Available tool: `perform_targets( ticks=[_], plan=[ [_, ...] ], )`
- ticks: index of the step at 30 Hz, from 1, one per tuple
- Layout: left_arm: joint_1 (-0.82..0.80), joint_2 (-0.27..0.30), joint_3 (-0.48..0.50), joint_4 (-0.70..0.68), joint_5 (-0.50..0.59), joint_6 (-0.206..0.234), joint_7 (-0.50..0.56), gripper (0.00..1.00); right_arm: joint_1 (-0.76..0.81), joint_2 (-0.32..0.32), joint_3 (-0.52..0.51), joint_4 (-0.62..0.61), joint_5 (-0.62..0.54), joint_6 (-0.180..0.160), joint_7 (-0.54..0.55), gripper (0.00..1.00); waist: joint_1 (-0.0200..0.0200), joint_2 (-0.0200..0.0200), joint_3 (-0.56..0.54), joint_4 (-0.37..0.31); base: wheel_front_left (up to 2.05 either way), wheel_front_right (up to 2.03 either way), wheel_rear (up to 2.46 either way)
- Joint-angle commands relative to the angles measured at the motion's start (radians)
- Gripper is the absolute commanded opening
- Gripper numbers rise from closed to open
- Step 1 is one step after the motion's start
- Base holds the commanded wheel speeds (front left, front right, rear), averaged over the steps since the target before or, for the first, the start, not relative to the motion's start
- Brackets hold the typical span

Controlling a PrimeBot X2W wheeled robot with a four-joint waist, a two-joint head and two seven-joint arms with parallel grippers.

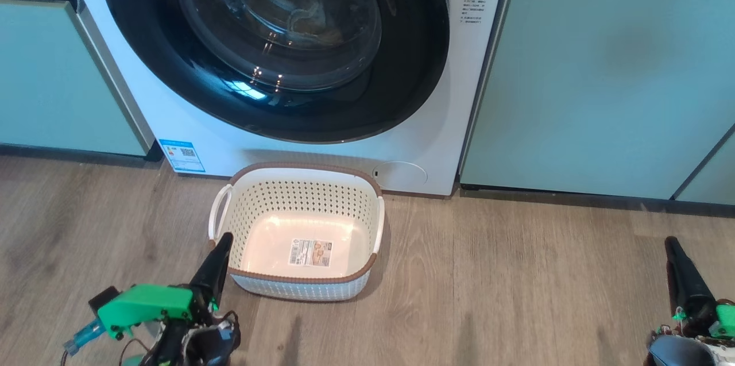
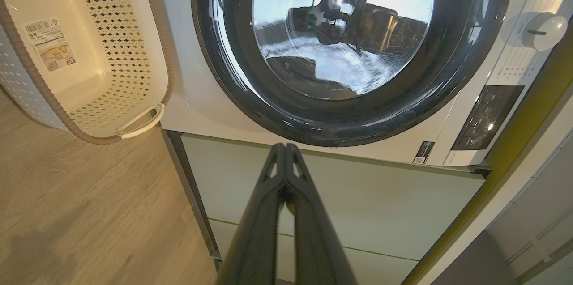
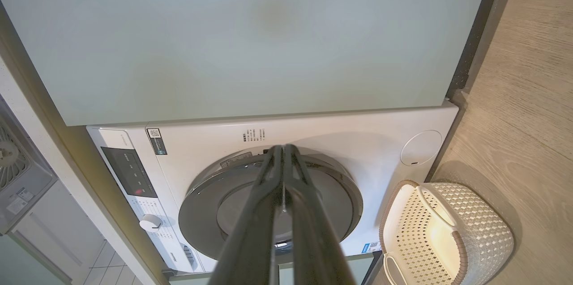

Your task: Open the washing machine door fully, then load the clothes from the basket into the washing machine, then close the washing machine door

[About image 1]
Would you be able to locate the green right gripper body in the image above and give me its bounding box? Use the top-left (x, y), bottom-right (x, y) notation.
top-left (711, 304), bottom-right (735, 338)

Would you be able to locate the basket product label sticker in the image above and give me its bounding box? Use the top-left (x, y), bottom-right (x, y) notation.
top-left (288, 238), bottom-right (334, 268)

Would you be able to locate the white front-load washing machine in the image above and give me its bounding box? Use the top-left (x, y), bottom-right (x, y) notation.
top-left (57, 0), bottom-right (520, 197)

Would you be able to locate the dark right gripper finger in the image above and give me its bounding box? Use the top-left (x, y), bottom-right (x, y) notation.
top-left (664, 237), bottom-right (717, 335)

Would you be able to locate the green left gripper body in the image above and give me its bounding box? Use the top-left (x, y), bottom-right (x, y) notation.
top-left (96, 284), bottom-right (195, 341)

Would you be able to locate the narrow pale green cabinet door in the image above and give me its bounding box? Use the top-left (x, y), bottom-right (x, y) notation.
top-left (675, 128), bottom-right (735, 206)

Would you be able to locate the cream yellow garment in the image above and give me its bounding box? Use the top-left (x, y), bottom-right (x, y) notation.
top-left (287, 7), bottom-right (345, 48)

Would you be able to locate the tall pale green drawer front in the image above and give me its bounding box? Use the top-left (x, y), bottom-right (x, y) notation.
top-left (0, 0), bottom-right (151, 157)

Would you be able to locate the dark plinth under drawer fronts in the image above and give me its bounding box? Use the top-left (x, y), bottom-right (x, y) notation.
top-left (0, 144), bottom-right (164, 168)

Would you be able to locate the large pale green cabinet door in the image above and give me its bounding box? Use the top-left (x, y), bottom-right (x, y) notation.
top-left (459, 0), bottom-right (735, 200)

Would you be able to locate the white perforated basket brown rim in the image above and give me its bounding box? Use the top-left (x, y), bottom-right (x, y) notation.
top-left (208, 162), bottom-right (385, 302)

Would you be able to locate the round white filter cover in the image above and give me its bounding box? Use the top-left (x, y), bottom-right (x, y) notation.
top-left (372, 161), bottom-right (428, 191)

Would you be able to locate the black round glass washer door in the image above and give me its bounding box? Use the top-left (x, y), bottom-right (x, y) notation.
top-left (98, 0), bottom-right (450, 144)

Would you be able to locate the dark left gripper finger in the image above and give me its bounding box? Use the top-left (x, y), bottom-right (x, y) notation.
top-left (189, 232), bottom-right (234, 321)

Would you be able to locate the blue energy label sticker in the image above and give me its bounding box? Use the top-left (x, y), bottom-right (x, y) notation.
top-left (158, 138), bottom-right (206, 174)

